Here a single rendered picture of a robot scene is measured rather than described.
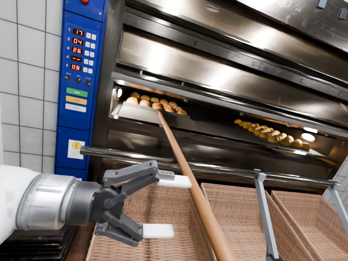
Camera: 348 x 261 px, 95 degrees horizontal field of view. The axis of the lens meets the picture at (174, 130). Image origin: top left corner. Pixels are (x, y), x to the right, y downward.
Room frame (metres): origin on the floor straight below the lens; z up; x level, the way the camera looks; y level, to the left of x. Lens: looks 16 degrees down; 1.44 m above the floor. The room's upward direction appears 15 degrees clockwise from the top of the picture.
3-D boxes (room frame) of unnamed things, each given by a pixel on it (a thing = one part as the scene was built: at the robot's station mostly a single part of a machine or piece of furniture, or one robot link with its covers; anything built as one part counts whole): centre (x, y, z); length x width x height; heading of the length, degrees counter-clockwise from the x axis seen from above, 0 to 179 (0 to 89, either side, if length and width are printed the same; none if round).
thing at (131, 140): (1.06, -0.51, 1.02); 1.79 x 0.11 x 0.19; 106
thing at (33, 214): (0.22, 0.17, 1.19); 0.09 x 0.06 x 0.09; 16
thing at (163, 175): (0.27, 0.00, 1.28); 0.05 x 0.01 x 0.03; 106
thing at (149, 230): (0.28, -0.03, 1.12); 0.07 x 0.03 x 0.01; 106
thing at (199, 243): (0.65, -0.03, 0.72); 0.56 x 0.49 x 0.28; 105
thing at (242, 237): (0.81, -0.60, 0.72); 0.56 x 0.49 x 0.28; 105
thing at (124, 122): (1.09, -0.50, 1.16); 1.80 x 0.06 x 0.04; 106
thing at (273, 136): (1.65, -0.95, 1.21); 0.61 x 0.48 x 0.06; 16
